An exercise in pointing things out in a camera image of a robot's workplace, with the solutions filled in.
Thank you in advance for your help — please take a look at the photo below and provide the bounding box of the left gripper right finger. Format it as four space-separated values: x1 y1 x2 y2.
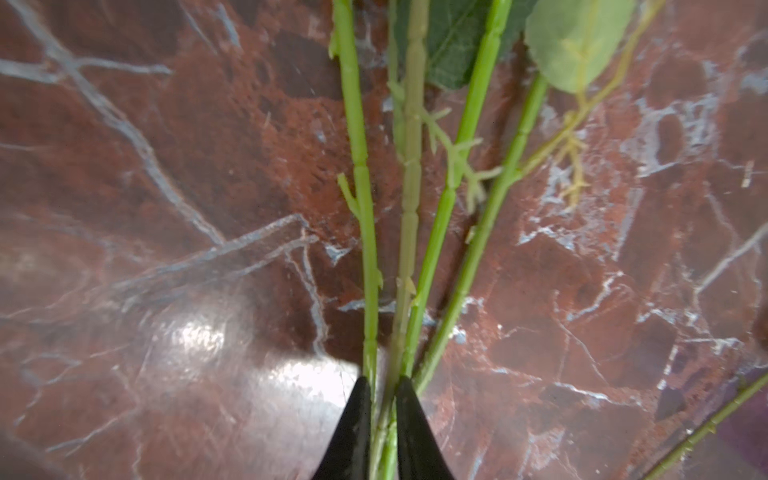
395 376 455 480

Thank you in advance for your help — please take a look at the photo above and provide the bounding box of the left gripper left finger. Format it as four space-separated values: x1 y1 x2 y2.
312 376 372 480

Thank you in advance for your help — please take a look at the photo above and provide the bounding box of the light blue white rose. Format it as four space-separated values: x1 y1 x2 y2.
370 1 534 479

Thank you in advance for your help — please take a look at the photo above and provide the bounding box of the peach cream rose stem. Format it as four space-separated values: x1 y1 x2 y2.
403 1 664 393

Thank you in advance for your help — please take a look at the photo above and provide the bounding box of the cream white rose stem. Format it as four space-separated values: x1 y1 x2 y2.
328 0 383 384

